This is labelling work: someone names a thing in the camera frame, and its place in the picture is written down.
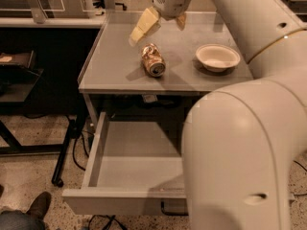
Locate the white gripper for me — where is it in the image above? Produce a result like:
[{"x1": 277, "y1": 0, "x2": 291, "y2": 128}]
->
[{"x1": 129, "y1": 0, "x2": 191, "y2": 47}]

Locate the orange soda can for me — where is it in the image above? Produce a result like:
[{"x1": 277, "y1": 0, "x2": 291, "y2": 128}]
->
[{"x1": 141, "y1": 43, "x2": 166, "y2": 78}]

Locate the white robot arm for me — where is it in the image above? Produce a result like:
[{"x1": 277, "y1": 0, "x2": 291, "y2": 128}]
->
[{"x1": 182, "y1": 0, "x2": 307, "y2": 230}]

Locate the grey open drawer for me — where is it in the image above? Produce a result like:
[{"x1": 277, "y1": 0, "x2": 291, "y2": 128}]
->
[{"x1": 62, "y1": 113, "x2": 186, "y2": 216}]

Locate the grey cabinet table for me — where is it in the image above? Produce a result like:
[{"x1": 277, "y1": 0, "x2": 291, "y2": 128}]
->
[{"x1": 79, "y1": 11, "x2": 252, "y2": 124}]

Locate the white paper bowl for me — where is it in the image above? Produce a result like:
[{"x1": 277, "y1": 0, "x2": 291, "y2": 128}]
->
[{"x1": 196, "y1": 44, "x2": 241, "y2": 73}]

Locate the black side stand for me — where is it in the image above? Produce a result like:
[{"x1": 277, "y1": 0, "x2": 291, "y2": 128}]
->
[{"x1": 0, "y1": 51, "x2": 83, "y2": 187}]

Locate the brown shoe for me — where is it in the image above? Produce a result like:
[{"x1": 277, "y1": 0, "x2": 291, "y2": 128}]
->
[{"x1": 26, "y1": 192, "x2": 52, "y2": 220}]

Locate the blue jeans leg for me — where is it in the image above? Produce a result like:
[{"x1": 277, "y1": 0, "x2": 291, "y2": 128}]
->
[{"x1": 0, "y1": 211, "x2": 46, "y2": 230}]

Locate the black drawer handle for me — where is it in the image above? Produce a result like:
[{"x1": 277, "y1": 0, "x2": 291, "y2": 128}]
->
[{"x1": 160, "y1": 200, "x2": 188, "y2": 217}]

